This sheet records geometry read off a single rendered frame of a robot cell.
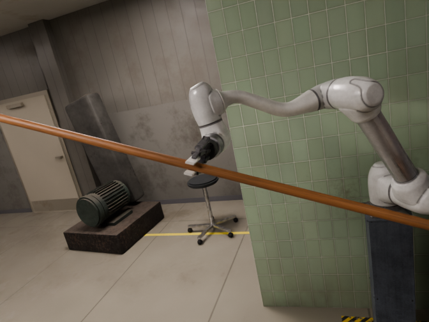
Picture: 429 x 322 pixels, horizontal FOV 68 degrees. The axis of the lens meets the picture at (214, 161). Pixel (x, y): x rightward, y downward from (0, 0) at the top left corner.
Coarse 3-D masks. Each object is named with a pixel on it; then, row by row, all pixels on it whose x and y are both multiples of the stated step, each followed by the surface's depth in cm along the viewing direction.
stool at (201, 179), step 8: (200, 176) 390; (208, 176) 384; (192, 184) 369; (200, 184) 364; (208, 184) 364; (208, 200) 386; (208, 208) 389; (232, 216) 406; (200, 224) 401; (208, 224) 397; (216, 224) 392; (200, 240) 371
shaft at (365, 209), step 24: (0, 120) 114; (24, 120) 113; (96, 144) 107; (120, 144) 105; (192, 168) 100; (216, 168) 99; (288, 192) 95; (312, 192) 93; (384, 216) 89; (408, 216) 89
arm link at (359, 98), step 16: (336, 80) 130; (352, 80) 121; (368, 80) 117; (336, 96) 127; (352, 96) 119; (368, 96) 116; (352, 112) 125; (368, 112) 123; (368, 128) 129; (384, 128) 128; (384, 144) 131; (400, 144) 134; (384, 160) 137; (400, 160) 135; (400, 176) 139; (416, 176) 139; (400, 192) 142; (416, 192) 138; (416, 208) 141
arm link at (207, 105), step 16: (192, 96) 124; (208, 96) 123; (224, 96) 126; (240, 96) 129; (256, 96) 131; (304, 96) 136; (192, 112) 128; (208, 112) 123; (272, 112) 134; (288, 112) 135; (304, 112) 138
